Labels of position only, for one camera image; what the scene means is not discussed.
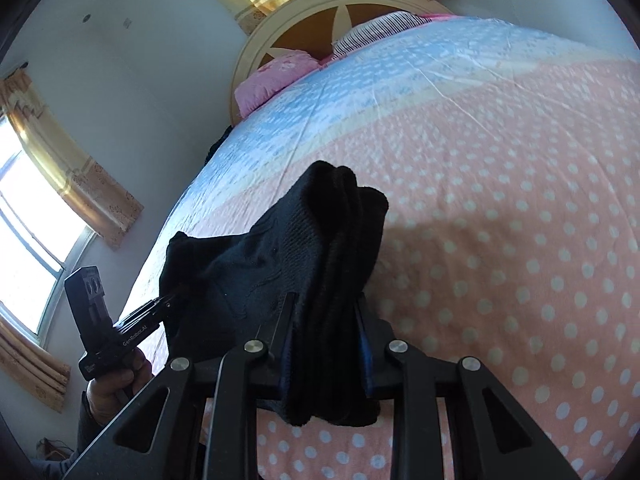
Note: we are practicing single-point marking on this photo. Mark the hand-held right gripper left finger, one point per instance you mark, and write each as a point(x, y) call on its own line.
point(285, 365)

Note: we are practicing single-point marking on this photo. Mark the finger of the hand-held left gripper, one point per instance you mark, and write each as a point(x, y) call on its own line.
point(150, 308)

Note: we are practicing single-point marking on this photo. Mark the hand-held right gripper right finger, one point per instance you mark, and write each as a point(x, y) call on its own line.
point(365, 355)

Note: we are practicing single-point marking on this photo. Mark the black pants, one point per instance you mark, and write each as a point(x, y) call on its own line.
point(280, 260)

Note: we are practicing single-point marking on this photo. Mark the person's left forearm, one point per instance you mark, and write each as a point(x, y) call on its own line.
point(86, 435)

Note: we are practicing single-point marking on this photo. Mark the person's left hand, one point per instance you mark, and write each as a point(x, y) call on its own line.
point(107, 400)

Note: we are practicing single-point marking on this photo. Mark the window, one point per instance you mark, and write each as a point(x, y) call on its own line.
point(30, 240)

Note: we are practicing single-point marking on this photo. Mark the polka dot bed sheet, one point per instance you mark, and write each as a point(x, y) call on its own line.
point(500, 210)

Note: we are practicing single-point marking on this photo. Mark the pink pillow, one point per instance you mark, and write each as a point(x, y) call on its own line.
point(270, 80)

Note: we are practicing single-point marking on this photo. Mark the cream wooden headboard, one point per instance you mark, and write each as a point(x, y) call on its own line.
point(300, 35)

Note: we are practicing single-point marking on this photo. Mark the striped pillow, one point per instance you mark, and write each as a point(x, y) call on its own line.
point(380, 27)

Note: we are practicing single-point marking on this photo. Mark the pink cloth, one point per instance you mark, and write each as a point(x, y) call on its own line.
point(437, 16)

